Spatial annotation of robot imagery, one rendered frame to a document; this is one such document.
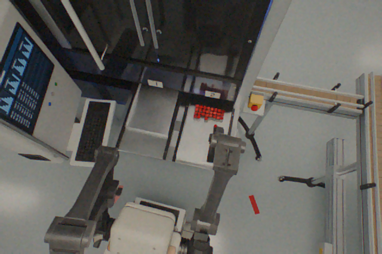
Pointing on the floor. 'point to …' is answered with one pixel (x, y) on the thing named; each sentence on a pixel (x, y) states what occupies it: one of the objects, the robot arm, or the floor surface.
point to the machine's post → (261, 49)
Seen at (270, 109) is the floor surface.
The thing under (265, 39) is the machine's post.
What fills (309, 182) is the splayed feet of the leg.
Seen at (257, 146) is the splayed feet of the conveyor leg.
